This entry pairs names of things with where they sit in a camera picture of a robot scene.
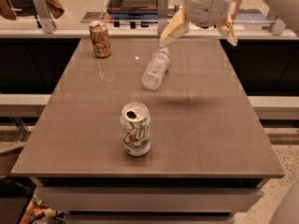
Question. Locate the white 7up soda can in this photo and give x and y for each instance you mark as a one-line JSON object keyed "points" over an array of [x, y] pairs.
{"points": [[135, 127]]}

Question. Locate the colourful snack bag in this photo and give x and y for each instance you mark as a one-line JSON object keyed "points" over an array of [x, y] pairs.
{"points": [[37, 212]]}

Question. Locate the middle metal glass bracket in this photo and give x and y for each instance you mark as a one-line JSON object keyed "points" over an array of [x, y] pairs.
{"points": [[162, 15]]}

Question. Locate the left metal glass bracket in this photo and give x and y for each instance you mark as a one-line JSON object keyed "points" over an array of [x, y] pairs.
{"points": [[47, 23]]}

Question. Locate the metal glass bracket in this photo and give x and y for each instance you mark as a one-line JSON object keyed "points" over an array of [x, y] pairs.
{"points": [[162, 15], [278, 27], [47, 23]]}

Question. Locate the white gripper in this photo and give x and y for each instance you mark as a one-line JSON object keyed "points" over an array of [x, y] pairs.
{"points": [[207, 12]]}

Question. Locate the right metal glass bracket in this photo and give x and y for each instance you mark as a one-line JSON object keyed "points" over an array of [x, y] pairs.
{"points": [[278, 27]]}

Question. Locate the open grey storage box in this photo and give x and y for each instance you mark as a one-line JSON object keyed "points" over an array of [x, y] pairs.
{"points": [[134, 0]]}

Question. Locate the brown soda can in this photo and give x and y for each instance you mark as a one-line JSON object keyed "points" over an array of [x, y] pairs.
{"points": [[100, 39]]}

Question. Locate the brown jacket on chair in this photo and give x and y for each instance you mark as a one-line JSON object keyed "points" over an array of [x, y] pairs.
{"points": [[11, 9]]}

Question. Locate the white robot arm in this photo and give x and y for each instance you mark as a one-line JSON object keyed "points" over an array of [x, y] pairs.
{"points": [[203, 14]]}

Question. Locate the clear plastic water bottle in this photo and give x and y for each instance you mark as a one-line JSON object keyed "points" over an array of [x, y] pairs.
{"points": [[153, 75]]}

